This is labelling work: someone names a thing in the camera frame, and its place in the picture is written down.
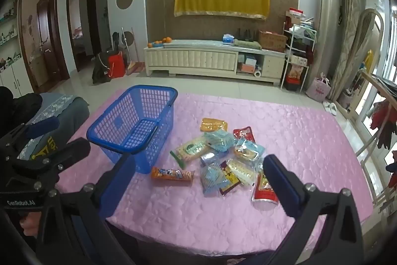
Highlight orange yellow snack packet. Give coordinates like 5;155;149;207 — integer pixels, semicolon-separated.
200;117;228;133

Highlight red bag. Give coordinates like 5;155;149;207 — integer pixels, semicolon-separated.
107;51;126;78

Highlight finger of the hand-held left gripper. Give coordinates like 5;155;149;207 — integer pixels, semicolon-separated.
6;138;91;188
0;116;60;160

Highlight black bag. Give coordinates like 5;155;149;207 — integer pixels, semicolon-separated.
92;51;110;84

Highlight black clothes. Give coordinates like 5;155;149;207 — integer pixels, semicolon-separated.
0;86;43;129

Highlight dark wooden door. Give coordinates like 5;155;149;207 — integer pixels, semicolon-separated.
17;0;70;93

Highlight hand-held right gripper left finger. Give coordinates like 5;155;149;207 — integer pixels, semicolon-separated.
37;153;140;265

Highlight green cushion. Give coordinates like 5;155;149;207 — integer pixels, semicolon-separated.
234;39;263;50

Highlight white metal rack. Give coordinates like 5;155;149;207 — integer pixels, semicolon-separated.
281;21;317;90

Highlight white shelf cabinet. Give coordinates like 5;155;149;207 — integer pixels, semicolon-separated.
0;0;33;98

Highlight red and white box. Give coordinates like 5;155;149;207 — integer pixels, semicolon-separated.
285;8;306;25

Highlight blue plastic basket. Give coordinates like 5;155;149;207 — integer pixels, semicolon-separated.
86;85;179;175

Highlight brown cardboard box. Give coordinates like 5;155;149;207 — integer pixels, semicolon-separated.
258;31;287;52

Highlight light blue snack packet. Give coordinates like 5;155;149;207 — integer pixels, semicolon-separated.
203;129;238;152
200;164;228;195

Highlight sofa with grey blue cover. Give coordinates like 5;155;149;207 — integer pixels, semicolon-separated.
15;93;90;160

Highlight white handled mop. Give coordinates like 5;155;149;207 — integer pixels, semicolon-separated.
121;27;131;73

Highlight standing air conditioner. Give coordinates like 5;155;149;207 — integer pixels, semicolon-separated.
314;0;343;88

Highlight clear yellow biscuit packet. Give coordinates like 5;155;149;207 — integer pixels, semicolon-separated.
226;158;258;186

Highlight person's left hand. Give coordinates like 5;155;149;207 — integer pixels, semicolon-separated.
19;212;39;237

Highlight cream arched chair back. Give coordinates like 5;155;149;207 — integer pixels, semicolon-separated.
354;8;385;98

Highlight small silver blue packet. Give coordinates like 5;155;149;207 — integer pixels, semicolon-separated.
200;151;222;166

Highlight red snack packet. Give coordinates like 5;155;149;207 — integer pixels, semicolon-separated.
232;127;256;143

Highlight red hanging clothes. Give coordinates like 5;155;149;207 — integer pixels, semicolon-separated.
370;99;397;149

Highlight pink bag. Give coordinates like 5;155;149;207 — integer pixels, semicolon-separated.
306;77;331;102

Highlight orange cartoon snack packet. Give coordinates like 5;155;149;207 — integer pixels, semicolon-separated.
151;167;196;187

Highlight black cloth with yellow print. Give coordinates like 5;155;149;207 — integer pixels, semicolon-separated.
29;135;61;161

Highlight green cracker packet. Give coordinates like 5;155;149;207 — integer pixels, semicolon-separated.
169;141;211;168

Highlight clear pastry tray packet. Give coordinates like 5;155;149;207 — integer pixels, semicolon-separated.
233;139;265;161

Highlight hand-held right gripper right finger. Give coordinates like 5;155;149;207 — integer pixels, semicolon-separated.
262;154;365;265

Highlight purple chip packet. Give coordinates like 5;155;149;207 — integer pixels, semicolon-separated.
217;161;241;195

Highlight red printed gift box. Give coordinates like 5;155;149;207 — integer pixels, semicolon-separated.
285;65;309;90

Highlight pink tablecloth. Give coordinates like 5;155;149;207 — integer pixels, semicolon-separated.
56;93;374;256

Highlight broom with pink head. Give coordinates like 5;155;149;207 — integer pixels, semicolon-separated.
127;28;145;76

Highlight cream wooden chair frame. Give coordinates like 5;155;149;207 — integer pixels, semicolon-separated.
355;69;397;213

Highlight dark wooden doorway frame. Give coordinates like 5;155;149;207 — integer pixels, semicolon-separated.
66;0;101;73

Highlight red sauce pouch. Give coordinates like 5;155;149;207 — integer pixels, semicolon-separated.
251;170;280;210

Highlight white television cabinet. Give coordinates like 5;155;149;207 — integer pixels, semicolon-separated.
143;39;286;85

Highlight patterned beige curtain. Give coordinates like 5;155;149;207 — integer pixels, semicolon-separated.
329;0;363;101

